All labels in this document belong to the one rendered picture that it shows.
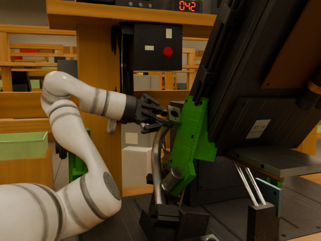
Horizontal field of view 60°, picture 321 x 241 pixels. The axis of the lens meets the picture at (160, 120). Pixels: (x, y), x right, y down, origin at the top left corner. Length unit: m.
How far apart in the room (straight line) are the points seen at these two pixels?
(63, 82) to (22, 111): 0.41
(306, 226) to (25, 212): 0.79
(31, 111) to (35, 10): 10.03
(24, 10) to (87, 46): 10.13
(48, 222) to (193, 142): 0.46
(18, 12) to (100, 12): 10.26
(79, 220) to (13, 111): 0.65
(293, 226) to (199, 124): 0.42
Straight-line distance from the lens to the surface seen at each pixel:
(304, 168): 0.69
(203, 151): 0.74
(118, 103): 0.73
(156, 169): 0.82
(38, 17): 11.00
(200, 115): 0.71
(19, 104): 1.09
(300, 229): 0.93
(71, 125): 0.62
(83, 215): 0.52
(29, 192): 0.34
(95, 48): 1.01
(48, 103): 0.74
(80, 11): 0.90
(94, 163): 0.54
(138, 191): 1.14
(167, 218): 0.75
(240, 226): 0.88
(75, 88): 0.71
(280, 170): 0.64
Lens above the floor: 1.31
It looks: 8 degrees down
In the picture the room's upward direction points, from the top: straight up
